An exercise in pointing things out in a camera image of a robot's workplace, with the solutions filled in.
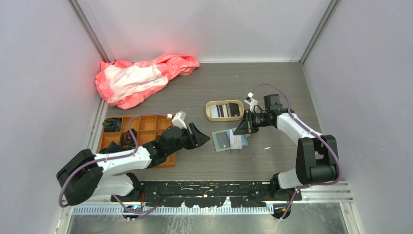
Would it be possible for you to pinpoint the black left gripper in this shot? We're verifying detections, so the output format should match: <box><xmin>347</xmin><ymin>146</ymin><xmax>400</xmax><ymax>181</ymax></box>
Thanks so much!
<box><xmin>166</xmin><ymin>122</ymin><xmax>209</xmax><ymax>156</ymax></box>

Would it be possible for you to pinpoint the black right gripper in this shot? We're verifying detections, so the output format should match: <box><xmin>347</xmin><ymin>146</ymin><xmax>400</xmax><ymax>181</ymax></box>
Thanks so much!
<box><xmin>234</xmin><ymin>109</ymin><xmax>272</xmax><ymax>135</ymax></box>

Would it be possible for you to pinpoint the white blue credit card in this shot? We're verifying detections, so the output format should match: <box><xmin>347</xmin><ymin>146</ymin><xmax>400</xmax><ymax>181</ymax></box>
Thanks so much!
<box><xmin>229</xmin><ymin>130</ymin><xmax>243</xmax><ymax>150</ymax></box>

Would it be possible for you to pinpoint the green leather card holder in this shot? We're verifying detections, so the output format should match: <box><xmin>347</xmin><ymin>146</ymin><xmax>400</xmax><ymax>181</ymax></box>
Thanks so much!
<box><xmin>212</xmin><ymin>128</ymin><xmax>250</xmax><ymax>152</ymax></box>

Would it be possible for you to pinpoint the beige oval card tray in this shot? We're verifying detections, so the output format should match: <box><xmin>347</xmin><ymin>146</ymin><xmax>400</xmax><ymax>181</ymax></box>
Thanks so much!
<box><xmin>206</xmin><ymin>100</ymin><xmax>244</xmax><ymax>122</ymax></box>

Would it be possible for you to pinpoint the orange compartment organizer box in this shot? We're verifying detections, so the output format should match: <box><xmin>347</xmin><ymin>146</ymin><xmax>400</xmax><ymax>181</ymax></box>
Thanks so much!
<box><xmin>97</xmin><ymin>115</ymin><xmax>172</xmax><ymax>154</ymax></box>

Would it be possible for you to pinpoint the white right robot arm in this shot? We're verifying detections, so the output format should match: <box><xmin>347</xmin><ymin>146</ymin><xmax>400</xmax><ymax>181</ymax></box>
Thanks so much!
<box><xmin>233</xmin><ymin>93</ymin><xmax>340</xmax><ymax>200</ymax></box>

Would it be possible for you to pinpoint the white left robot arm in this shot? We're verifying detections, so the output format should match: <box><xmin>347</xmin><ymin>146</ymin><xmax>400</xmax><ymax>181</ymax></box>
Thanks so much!
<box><xmin>56</xmin><ymin>123</ymin><xmax>210</xmax><ymax>208</ymax></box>

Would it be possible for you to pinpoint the stack of credit cards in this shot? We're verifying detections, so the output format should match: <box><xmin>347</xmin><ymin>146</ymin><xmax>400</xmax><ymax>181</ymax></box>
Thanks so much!
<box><xmin>209</xmin><ymin>103</ymin><xmax>241</xmax><ymax>118</ymax></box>

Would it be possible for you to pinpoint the black roll in organizer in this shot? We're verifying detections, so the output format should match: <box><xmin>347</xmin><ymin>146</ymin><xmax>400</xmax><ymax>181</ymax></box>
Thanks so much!
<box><xmin>120</xmin><ymin>129</ymin><xmax>137</xmax><ymax>150</ymax></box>

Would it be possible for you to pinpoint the dark bundle in organizer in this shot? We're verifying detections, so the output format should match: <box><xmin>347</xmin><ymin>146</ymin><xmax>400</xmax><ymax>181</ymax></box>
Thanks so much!
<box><xmin>102</xmin><ymin>117</ymin><xmax>122</xmax><ymax>133</ymax></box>

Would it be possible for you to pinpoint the pink and white plastic bag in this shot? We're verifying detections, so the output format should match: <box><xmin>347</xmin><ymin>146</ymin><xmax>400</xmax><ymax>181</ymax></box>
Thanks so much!
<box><xmin>95</xmin><ymin>53</ymin><xmax>200</xmax><ymax>110</ymax></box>

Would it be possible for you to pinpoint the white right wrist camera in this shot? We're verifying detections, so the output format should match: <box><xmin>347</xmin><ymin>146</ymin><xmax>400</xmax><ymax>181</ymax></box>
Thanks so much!
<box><xmin>244</xmin><ymin>92</ymin><xmax>259</xmax><ymax>112</ymax></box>

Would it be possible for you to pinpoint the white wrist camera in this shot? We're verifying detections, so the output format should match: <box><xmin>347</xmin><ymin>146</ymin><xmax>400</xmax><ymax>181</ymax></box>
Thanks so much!
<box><xmin>244</xmin><ymin>92</ymin><xmax>259</xmax><ymax>112</ymax></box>
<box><xmin>167</xmin><ymin>111</ymin><xmax>187</xmax><ymax>129</ymax></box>

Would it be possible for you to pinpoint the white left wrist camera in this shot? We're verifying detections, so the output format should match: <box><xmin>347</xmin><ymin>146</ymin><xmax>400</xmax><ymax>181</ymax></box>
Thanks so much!
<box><xmin>167</xmin><ymin>111</ymin><xmax>187</xmax><ymax>129</ymax></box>

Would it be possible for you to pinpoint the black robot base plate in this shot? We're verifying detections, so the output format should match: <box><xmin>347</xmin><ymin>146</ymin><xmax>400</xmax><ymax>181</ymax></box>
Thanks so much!
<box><xmin>111</xmin><ymin>180</ymin><xmax>301</xmax><ymax>208</ymax></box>

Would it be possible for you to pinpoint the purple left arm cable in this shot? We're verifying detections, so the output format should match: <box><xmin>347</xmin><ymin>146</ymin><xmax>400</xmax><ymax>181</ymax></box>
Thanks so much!
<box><xmin>58</xmin><ymin>113</ymin><xmax>173</xmax><ymax>221</ymax></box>

